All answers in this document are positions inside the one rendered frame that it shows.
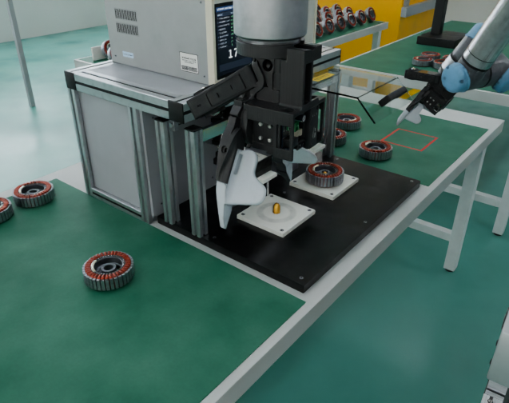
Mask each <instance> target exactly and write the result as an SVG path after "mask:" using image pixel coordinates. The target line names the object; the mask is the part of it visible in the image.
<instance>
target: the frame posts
mask: <svg viewBox="0 0 509 403"><path fill-rule="evenodd" d="M338 105H339V95H338V94H330V93H327V98H326V109H325V120H324V141H323V144H325V148H323V153H322V155H324V156H325V155H327V157H329V158H330V157H331V156H332V155H334V151H335V141H336V123H337V114H338ZM154 122H155V130H156V138H157V153H158V161H159V169H160V177H161V192H162V200H163V207H164V215H165V221H166V222H169V224H171V225H173V224H175V223H176V222H175V221H180V220H181V219H180V210H179V200H178V190H177V171H176V162H175V153H174V143H173V131H172V130H170V127H169V119H167V118H162V117H158V118H154ZM202 129H203V127H200V126H196V125H191V126H188V127H185V128H184V130H185V148H186V159H187V170H188V181H189V203H190V214H191V225H192V235H194V236H195V235H197V236H198V237H199V238H201V237H203V234H205V235H206V234H207V233H208V220H207V205H206V189H205V160H204V146H203V130H202Z"/></svg>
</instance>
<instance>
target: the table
mask: <svg viewBox="0 0 509 403"><path fill-rule="evenodd" d="M319 10H320V12H319ZM332 12H333V16H332V14H331V11H330V9H329V8H328V7H327V6H324V7H322V8H320V6H319V5H318V4H317V16H316V44H322V46H329V47H334V46H338V45H340V44H343V43H345V42H350V41H352V40H355V39H357V38H362V37H364V36H367V35H369V34H373V37H372V50H374V49H376V48H378V47H380V39H381V32H382V30H386V29H387V28H388V22H381V21H375V20H376V13H375V11H374V10H373V8H372V7H368V8H367V9H366V10H365V13H364V12H363V11H362V10H358V11H356V14H355V16H354V13H353V10H352V8H351V7H350V6H347V7H345V8H344V9H343V12H342V9H341V7H340V5H338V4H337V3H336V4H334V5H333V6H332ZM320 14H321V15H322V21H321V18H320ZM343 16H344V18H343ZM332 19H333V22H332ZM319 22H322V26H321V25H320V23H319ZM356 22H358V23H356ZM345 23H346V25H347V26H345ZM333 24H334V25H333ZM335 28H336V29H335ZM323 29H324V33H323ZM317 32H318V33H317ZM107 46H108V48H107ZM107 51H108V52H107ZM101 52H102V54H103V55H104V56H105V57H106V58H104V59H100V60H97V61H93V57H92V56H89V57H85V58H79V59H74V65H75V68H78V67H82V66H88V65H92V64H95V63H99V62H105V61H109V60H112V54H111V49H110V43H109V39H108V40H106V41H104V42H103V43H102V44H101ZM108 58H109V59H108Z"/></svg>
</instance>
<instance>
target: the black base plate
mask: <svg viewBox="0 0 509 403"><path fill-rule="evenodd" d="M322 153H323V152H321V151H319V152H317V153H316V157H317V162H323V163H324V162H331V163H334V164H337V165H338V166H341V167H342V168H343V169H344V173H345V174H347V175H350V176H353V177H355V178H359V181H358V182H357V183H356V184H355V185H353V186H352V187H350V188H349V189H348V190H346V191H345V192H343V193H342V194H341V195H340V196H339V197H337V198H336V199H334V200H330V199H327V198H324V197H321V196H319V195H316V194H312V193H309V192H308V191H305V190H301V189H298V188H296V187H293V186H290V185H289V182H287V181H286V180H285V179H284V178H283V177H282V176H281V175H279V174H278V175H277V176H276V177H274V178H273V179H271V180H270V181H269V194H274V195H276V196H278V197H281V198H285V199H287V200H289V201H292V202H295V203H298V204H300V205H304V206H306V207H308V208H311V209H314V210H315V211H316V212H315V214H314V215H312V216H311V217H310V218H309V219H308V220H306V221H305V222H303V223H302V224H301V225H299V226H297V227H296V228H295V229H294V230H293V231H291V232H290V233H288V234H287V235H286V236H284V237H280V236H277V235H275V234H274V233H270V232H269V231H266V230H264V229H261V228H259V227H256V226H254V225H251V224H249V223H248V222H245V221H242V220H240V219H238V218H237V215H238V214H239V213H240V212H242V211H243V210H245V209H247V208H249V207H250V205H236V206H234V207H232V214H231V217H230V219H229V223H228V227H227V229H223V228H221V227H220V221H219V214H218V208H217V192H216V187H217V185H214V186H213V187H211V188H209V189H207V190H206V205H207V220H208V233H207V234H206V235H205V234H203V237H201V238H199V237H198V236H197V235H195V236H194V235H192V225H191V214H190V203H189V200H187V201H184V202H182V203H181V204H179V210H180V219H181V220H180V221H175V222H176V223H175V224H173V225H171V224H169V222H166V221H165V215H164V213H162V214H160V215H158V216H157V222H158V223H159V224H161V225H163V226H165V227H167V228H169V229H172V230H174V231H176V232H178V233H180V234H182V235H184V236H186V237H188V238H190V239H192V240H194V241H196V242H199V243H201V244H202V245H205V246H207V247H209V248H210V249H213V250H215V251H217V252H218V253H221V254H223V255H225V256H227V257H230V258H232V259H233V260H235V261H238V262H240V263H241V264H243V265H246V266H248V267H249V268H251V269H254V270H256V271H258V272H260V273H262V274H264V275H266V276H268V277H270V278H272V279H274V280H276V281H279V282H281V283H283V284H285V285H287V286H289V287H291V288H293V289H295V290H297V291H299V292H301V293H305V292H306V291H307V290H308V289H309V288H310V287H311V286H312V285H313V284H314V283H316V282H317V281H318V280H319V279H320V278H321V277H322V276H323V275H324V274H326V273H327V272H328V271H329V270H330V269H331V268H332V267H333V266H334V265H335V264H336V263H337V262H338V261H339V260H340V259H341V258H342V257H344V256H345V255H346V254H347V253H348V252H349V251H350V250H351V249H352V248H354V247H355V246H356V245H357V244H358V243H359V242H360V241H361V240H362V239H364V238H365V237H366V236H367V235H368V234H369V233H370V232H371V231H372V230H373V229H375V228H376V227H377V226H378V225H379V224H380V223H381V222H382V221H383V220H384V219H385V218H386V217H387V216H388V215H389V214H390V213H391V212H393V211H394V210H395V209H396V208H397V207H398V206H399V205H400V204H401V203H403V202H404V201H405V200H406V199H407V198H408V197H409V196H410V195H411V194H413V193H414V192H415V191H416V190H417V189H418V188H419V187H420V181H419V180H416V179H413V178H409V177H405V176H403V175H399V174H395V173H392V172H389V171H386V170H382V169H378V168H376V167H372V166H368V165H365V164H362V163H359V162H354V161H351V160H348V159H345V158H341V157H337V156H335V155H332V156H331V157H330V158H329V157H327V155H325V156H324V155H322ZM309 165H310V164H304V163H298V169H296V170H294V171H293V172H292V180H293V179H295V178H297V177H299V176H300V175H301V174H303V173H305V172H306V168H307V166H309Z"/></svg>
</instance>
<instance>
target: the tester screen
mask: <svg viewBox="0 0 509 403"><path fill-rule="evenodd" d="M216 16H217V61H218V77H220V76H222V75H225V74H229V73H232V72H234V71H238V70H239V69H241V68H243V67H244V66H247V65H249V64H251V63H252V62H253V58H252V62H250V63H248V64H245V65H242V66H238V67H235V68H232V69H229V70H225V71H222V72H220V65H223V64H225V63H229V62H234V61H236V60H239V59H242V58H247V57H245V56H240V57H237V58H232V59H229V60H228V50H229V49H232V48H235V47H237V36H236V35H235V34H234V28H233V5H230V6H222V7H217V8H216Z"/></svg>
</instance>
